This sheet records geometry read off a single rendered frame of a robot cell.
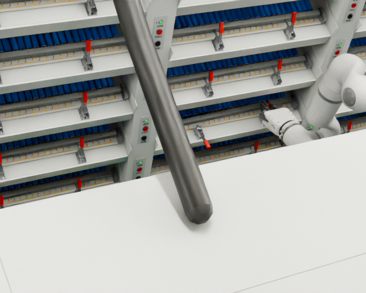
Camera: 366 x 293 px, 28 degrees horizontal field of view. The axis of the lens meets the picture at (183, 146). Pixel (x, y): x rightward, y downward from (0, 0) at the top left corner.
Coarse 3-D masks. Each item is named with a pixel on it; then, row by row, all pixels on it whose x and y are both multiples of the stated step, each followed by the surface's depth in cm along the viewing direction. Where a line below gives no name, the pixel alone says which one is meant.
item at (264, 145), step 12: (216, 144) 276; (228, 144) 280; (240, 144) 279; (252, 144) 280; (264, 144) 285; (276, 144) 286; (156, 156) 267; (204, 156) 273; (216, 156) 276; (228, 156) 277; (240, 156) 279; (156, 168) 267; (168, 168) 267
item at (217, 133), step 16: (288, 96) 276; (208, 112) 262; (256, 112) 268; (304, 112) 270; (208, 128) 259; (224, 128) 261; (240, 128) 263; (256, 128) 265; (160, 144) 251; (192, 144) 256
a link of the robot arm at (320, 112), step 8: (320, 96) 225; (312, 104) 230; (320, 104) 226; (328, 104) 225; (336, 104) 225; (312, 112) 230; (320, 112) 228; (328, 112) 227; (336, 112) 231; (312, 120) 232; (320, 120) 230; (328, 120) 231; (336, 120) 238; (320, 128) 248; (328, 128) 236; (336, 128) 238; (320, 136) 245; (328, 136) 244
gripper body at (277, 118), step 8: (264, 112) 257; (272, 112) 256; (280, 112) 256; (288, 112) 257; (264, 120) 259; (272, 120) 252; (280, 120) 252; (288, 120) 252; (296, 120) 254; (272, 128) 254; (280, 128) 251
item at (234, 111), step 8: (256, 104) 267; (280, 104) 272; (216, 112) 260; (224, 112) 261; (232, 112) 262; (240, 112) 265; (248, 112) 266; (184, 120) 255; (192, 120) 256; (200, 120) 258; (224, 120) 262
